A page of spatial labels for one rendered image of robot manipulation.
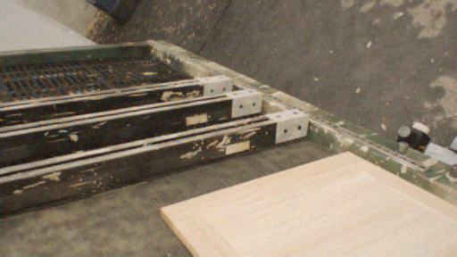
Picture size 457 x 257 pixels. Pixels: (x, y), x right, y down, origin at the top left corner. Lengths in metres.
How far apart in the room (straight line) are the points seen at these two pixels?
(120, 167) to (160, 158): 0.10
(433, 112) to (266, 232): 1.48
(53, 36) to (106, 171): 3.64
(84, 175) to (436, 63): 1.80
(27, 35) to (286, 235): 3.95
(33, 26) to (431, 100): 3.58
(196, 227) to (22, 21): 3.84
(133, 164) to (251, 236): 0.34
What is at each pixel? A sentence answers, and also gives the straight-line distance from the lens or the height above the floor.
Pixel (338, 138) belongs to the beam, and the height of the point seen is 0.90.
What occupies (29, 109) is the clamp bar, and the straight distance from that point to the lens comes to 1.32.
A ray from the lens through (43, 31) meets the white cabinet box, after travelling 4.52.
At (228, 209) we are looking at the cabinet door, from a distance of 0.87.
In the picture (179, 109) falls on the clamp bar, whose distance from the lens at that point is 1.25.
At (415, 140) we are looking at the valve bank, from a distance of 1.28.
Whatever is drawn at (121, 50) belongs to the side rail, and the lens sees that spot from 2.19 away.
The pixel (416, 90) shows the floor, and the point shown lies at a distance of 2.25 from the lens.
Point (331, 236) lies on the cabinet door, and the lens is 0.84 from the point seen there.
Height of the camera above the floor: 1.87
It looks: 41 degrees down
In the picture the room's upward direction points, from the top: 61 degrees counter-clockwise
